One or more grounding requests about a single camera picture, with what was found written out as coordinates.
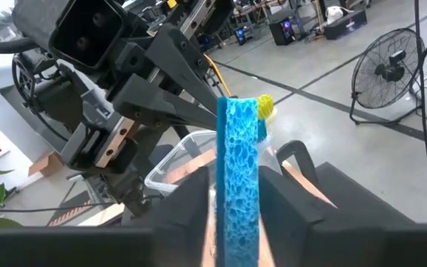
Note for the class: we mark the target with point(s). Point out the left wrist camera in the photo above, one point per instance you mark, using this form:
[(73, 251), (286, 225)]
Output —
[(43, 18)]

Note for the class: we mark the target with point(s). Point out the green dish brush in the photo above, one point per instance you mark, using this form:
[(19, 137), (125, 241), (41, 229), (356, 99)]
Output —
[(264, 105)]

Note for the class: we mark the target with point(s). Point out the black equipment case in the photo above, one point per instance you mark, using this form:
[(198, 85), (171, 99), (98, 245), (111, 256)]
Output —
[(347, 24)]

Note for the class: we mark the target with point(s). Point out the black floor fan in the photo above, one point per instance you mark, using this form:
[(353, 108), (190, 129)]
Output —
[(391, 70)]

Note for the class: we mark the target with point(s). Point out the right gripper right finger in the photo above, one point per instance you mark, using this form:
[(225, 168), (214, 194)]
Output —
[(291, 222)]

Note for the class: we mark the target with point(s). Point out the dark blue scrub sponge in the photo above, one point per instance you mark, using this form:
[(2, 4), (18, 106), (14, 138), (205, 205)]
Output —
[(239, 167)]

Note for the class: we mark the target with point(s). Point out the clear plastic bin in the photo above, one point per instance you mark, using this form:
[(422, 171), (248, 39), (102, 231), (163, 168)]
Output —
[(184, 148)]

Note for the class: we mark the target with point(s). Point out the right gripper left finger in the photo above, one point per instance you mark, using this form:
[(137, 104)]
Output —
[(184, 207)]

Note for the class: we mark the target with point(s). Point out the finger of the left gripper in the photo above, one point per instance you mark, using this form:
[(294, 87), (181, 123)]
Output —
[(176, 55), (150, 100)]

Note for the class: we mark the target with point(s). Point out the cardboard box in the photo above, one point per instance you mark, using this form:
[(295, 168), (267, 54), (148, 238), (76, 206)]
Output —
[(46, 165)]

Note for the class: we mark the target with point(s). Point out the black computer tower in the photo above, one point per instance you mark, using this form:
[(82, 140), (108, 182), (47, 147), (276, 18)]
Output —
[(241, 36), (282, 31)]

